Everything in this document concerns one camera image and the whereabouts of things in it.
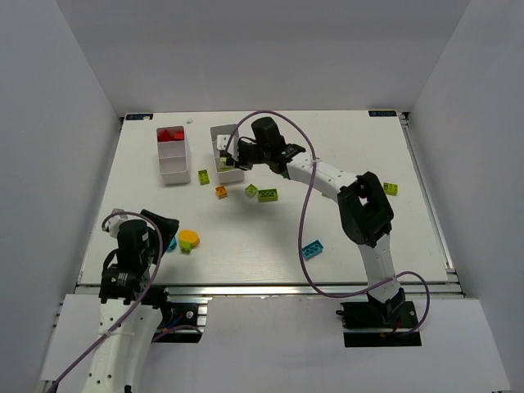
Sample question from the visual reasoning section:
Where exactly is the lime 2x3 lego brick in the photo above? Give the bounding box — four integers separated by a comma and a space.
257, 188, 278, 202

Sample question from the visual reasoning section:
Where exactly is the lime lego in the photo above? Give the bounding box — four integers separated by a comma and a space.
197, 169, 210, 186
383, 183, 399, 196

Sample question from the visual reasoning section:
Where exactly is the red 2x3 lego brick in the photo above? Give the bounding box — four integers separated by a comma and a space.
157, 129, 173, 142

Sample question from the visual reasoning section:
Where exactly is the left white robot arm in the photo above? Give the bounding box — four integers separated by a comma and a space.
83, 209, 179, 392

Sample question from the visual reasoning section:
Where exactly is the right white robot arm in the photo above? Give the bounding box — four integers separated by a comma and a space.
217, 111, 405, 322

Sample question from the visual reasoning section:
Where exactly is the blue heart lego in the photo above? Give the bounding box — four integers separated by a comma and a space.
166, 237, 178, 252

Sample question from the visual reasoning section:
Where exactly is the yellow heart lego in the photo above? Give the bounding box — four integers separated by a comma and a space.
178, 229, 200, 254

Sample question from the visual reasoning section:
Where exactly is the right white divided container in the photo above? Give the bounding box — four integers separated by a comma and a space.
210, 124, 245, 185

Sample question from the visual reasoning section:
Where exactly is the white divided container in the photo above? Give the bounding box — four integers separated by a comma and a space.
156, 126, 192, 185
210, 124, 245, 185

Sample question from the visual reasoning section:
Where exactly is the orange small lego brick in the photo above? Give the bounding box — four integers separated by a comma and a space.
215, 185, 228, 199

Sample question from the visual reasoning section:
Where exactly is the left white divided container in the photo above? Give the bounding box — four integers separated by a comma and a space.
156, 126, 192, 185

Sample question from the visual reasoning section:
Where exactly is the blue 2x3 lego brick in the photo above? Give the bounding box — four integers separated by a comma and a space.
301, 240, 323, 260

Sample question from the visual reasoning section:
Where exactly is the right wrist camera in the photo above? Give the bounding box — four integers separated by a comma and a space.
216, 134, 237, 161

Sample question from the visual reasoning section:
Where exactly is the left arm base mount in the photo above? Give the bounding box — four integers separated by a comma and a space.
152, 290, 208, 344

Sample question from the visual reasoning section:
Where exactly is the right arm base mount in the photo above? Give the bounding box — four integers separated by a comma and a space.
336, 300, 422, 348

